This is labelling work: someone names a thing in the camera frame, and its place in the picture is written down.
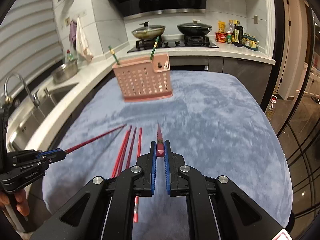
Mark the dark soy sauce bottle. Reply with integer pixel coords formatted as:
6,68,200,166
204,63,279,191
233,25,243,47

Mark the person's left hand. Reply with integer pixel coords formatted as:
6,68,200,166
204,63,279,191
0,189,30,216

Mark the dark red chopstick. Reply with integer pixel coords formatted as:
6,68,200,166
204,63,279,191
156,124,165,158
116,125,132,176
65,124,126,154
126,127,137,169

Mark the white ceramic soup spoon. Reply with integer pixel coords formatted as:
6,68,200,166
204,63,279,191
164,61,170,70

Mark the steel pot by sink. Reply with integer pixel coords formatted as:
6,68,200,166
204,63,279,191
52,59,78,84

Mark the black gas stove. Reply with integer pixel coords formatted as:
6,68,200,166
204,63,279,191
128,36,218,53

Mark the bright red chopstick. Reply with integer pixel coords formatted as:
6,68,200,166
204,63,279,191
133,127,143,223
111,130,129,178

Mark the pink perforated utensil basket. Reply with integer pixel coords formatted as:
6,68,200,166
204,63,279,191
112,54,173,102

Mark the black wok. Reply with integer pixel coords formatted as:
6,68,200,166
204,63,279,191
177,19,212,37

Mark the red instant noodle cup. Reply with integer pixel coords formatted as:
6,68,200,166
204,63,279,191
215,32,228,43

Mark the blue plush table cloth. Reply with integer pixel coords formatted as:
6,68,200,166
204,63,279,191
42,71,293,226

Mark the hanging kitchen towel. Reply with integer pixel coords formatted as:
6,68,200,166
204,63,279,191
76,17,94,63

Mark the green chopstick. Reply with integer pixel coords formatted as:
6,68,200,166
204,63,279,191
108,45,120,65
149,36,160,60

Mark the wok with glass lid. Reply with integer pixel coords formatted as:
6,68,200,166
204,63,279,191
131,21,165,40

